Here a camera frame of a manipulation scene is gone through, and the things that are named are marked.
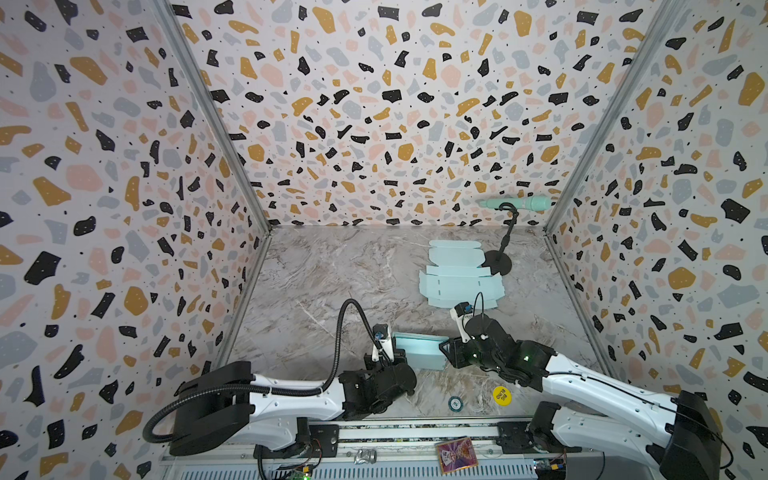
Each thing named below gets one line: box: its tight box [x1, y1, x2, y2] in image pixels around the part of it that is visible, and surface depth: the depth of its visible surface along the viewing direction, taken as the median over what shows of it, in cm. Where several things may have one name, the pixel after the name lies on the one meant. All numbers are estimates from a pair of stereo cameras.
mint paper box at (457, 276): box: [419, 240, 505, 309], surface depth 109 cm
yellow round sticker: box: [492, 386, 512, 406], surface depth 83 cm
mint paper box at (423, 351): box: [392, 332, 449, 371], surface depth 81 cm
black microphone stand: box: [481, 202, 519, 276], surface depth 112 cm
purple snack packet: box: [436, 437, 479, 474], surface depth 72 cm
